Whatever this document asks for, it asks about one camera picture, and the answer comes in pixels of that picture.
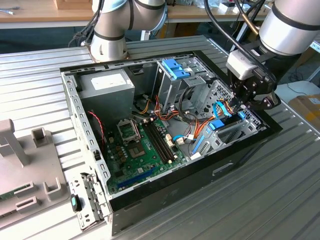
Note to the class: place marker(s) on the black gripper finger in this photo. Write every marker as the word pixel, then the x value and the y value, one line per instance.
pixel 241 91
pixel 265 102

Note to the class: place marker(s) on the hard disk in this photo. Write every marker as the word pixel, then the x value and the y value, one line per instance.
pixel 215 124

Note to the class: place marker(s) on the grey metal disk bay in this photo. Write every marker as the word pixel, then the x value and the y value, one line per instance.
pixel 225 145

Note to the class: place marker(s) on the white low table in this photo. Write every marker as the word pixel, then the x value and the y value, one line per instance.
pixel 300 90

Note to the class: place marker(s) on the cardboard box yellow tape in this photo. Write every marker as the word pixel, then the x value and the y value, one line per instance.
pixel 307 110

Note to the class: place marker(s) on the small cardboard box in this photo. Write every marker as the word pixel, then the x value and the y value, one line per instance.
pixel 308 58

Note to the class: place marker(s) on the blue plastic drive latch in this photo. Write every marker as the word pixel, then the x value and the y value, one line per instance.
pixel 171 64
pixel 181 73

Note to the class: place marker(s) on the silver drive cage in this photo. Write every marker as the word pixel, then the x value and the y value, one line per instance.
pixel 172 90

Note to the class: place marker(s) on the black RAM slot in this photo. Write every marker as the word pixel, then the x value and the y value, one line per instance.
pixel 157 143
pixel 160 142
pixel 163 142
pixel 166 141

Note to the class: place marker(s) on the wooden top desk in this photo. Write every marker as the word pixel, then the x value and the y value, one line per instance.
pixel 190 15
pixel 37 12

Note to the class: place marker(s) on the CPU socket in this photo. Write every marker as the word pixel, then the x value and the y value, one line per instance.
pixel 128 131

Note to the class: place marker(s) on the brown square chipset chip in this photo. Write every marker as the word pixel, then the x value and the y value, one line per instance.
pixel 136 150

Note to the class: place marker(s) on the black PC case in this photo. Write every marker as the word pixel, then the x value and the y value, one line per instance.
pixel 175 192

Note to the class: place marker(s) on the green motherboard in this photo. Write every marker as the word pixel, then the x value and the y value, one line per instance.
pixel 140 165

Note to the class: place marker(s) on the grey power supply box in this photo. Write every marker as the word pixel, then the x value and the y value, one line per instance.
pixel 107 87

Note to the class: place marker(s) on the blue expansion slot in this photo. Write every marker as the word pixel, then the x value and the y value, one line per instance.
pixel 136 178

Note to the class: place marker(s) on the black case fan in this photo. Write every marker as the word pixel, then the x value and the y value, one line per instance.
pixel 96 135

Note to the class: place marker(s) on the grey parts rack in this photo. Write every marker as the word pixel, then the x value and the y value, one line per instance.
pixel 25 172

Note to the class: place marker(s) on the green RAM stick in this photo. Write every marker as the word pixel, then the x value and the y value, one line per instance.
pixel 6 196

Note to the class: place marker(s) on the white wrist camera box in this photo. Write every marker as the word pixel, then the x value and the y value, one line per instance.
pixel 240 65

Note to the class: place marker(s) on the silver expansion bracket panel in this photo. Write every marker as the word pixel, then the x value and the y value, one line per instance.
pixel 75 183

